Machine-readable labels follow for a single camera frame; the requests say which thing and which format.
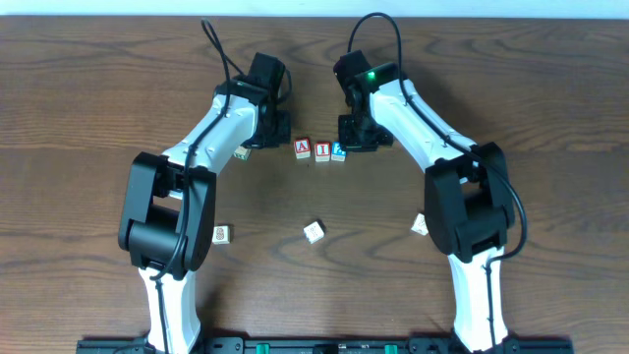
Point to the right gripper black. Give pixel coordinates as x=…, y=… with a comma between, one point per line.
x=362, y=135

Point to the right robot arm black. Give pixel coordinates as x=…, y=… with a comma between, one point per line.
x=468, y=207

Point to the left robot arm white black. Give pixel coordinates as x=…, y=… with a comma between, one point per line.
x=168, y=215

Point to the brown picture wooden block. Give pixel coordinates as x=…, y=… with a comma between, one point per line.
x=221, y=235

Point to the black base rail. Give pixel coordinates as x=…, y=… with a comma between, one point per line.
x=414, y=345

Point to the plain wooden block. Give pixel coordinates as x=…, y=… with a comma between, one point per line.
x=419, y=225
x=314, y=232

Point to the red letter I block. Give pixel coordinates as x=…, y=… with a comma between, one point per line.
x=322, y=152

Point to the blue number 2 block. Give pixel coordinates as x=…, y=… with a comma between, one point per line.
x=337, y=152

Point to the plain wooden block centre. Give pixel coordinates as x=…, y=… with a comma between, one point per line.
x=314, y=232

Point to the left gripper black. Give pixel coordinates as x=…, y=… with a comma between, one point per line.
x=275, y=131

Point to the plain wooden block right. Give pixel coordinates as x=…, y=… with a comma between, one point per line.
x=419, y=225

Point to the red letter A block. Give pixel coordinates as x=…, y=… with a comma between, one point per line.
x=302, y=148

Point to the green edged wooden block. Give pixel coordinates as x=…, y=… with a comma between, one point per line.
x=242, y=153

